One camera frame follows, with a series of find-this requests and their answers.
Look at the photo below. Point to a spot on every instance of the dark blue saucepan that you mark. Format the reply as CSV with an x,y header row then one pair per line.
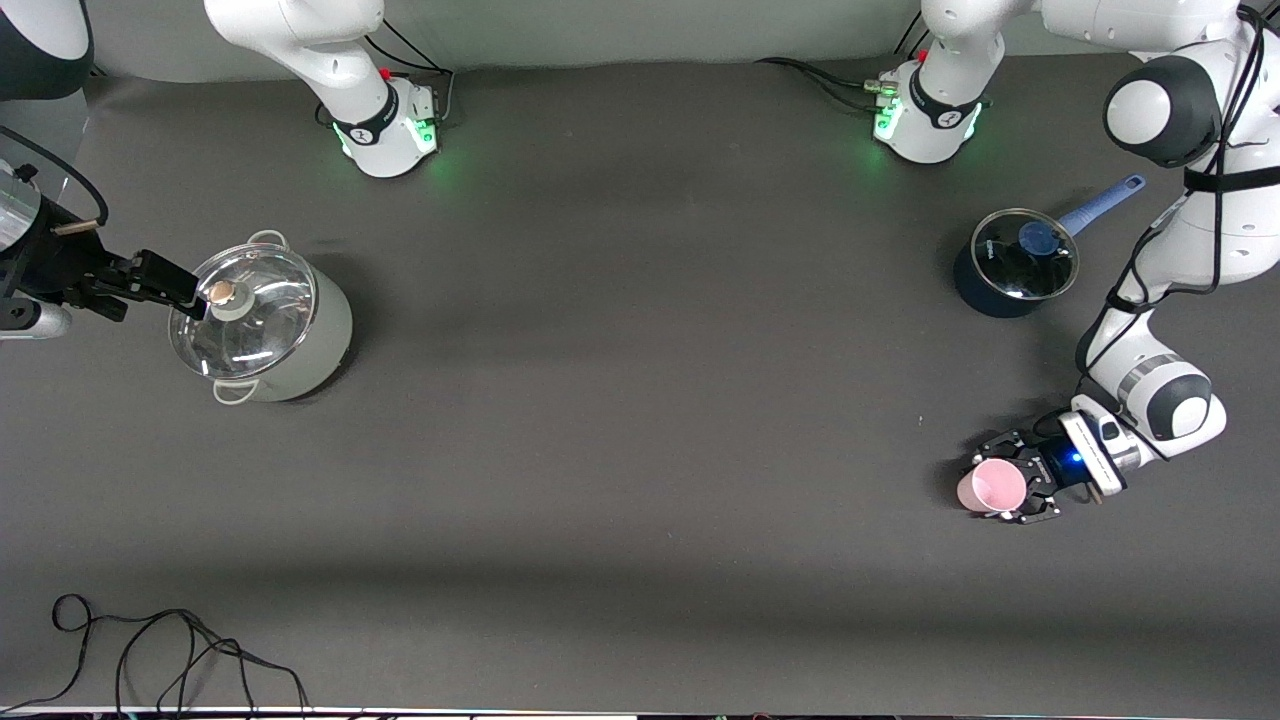
x,y
985,295

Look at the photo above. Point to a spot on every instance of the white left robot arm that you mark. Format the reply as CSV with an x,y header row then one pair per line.
x,y
1150,110

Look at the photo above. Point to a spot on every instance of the glass lid with copper knob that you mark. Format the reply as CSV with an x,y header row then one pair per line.
x,y
260,330

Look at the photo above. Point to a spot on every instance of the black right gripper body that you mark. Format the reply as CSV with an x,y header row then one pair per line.
x,y
58,259

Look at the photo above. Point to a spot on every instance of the pink plastic cup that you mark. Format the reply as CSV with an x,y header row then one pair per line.
x,y
995,487

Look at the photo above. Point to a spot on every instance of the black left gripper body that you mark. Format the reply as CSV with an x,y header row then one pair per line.
x,y
1050,469

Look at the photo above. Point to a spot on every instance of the glass lid with blue knob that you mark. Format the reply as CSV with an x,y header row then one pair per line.
x,y
1010,270

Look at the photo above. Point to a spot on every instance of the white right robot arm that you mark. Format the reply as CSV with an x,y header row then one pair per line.
x,y
300,40

